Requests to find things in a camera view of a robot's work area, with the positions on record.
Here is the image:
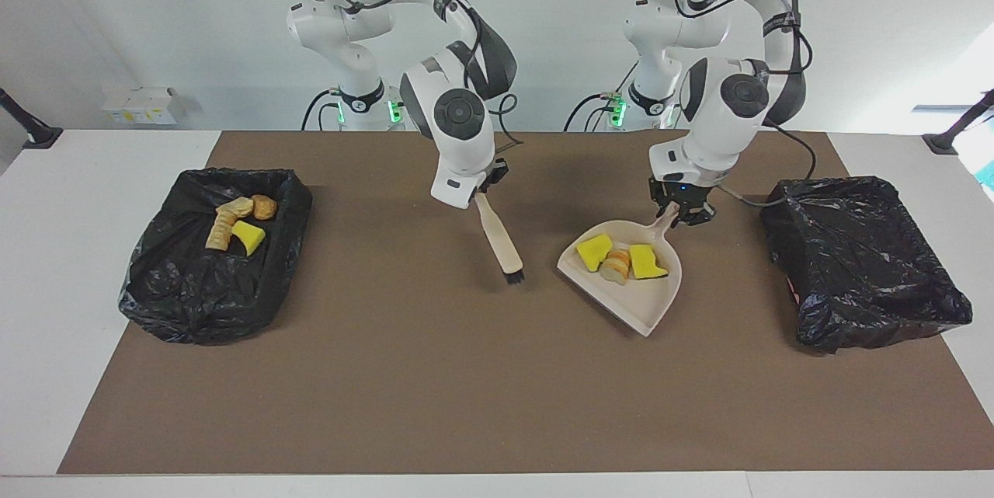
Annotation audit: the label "black left base cables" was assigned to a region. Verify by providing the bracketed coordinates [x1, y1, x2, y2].
[563, 63, 639, 132]

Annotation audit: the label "white cardboard box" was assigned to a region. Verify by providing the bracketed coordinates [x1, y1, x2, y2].
[102, 86, 178, 126]

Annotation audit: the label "black base cables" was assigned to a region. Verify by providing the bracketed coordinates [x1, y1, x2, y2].
[301, 90, 342, 131]
[563, 63, 639, 132]

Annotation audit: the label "beige brush black bristles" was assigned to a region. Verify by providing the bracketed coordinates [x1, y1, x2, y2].
[474, 193, 526, 286]

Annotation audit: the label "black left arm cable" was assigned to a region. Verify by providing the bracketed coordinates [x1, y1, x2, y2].
[674, 0, 818, 208]

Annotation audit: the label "long toy croissant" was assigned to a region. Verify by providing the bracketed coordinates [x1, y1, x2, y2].
[205, 211, 238, 252]

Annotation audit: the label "black bag lined bin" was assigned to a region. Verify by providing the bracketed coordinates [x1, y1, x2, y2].
[759, 176, 974, 356]
[118, 167, 315, 347]

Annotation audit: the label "beige plastic dustpan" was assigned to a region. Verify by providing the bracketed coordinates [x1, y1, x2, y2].
[557, 203, 684, 338]

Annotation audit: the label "black right base cables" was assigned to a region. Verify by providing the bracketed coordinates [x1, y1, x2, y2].
[301, 90, 342, 131]

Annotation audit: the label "brown table mat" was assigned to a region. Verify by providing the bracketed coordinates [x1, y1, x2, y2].
[58, 131, 994, 475]

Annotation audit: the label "small toy croissant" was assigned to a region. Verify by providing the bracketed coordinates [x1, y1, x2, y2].
[599, 249, 632, 284]

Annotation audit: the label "yellow green sponge piece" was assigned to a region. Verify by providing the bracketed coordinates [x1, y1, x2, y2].
[231, 220, 266, 256]

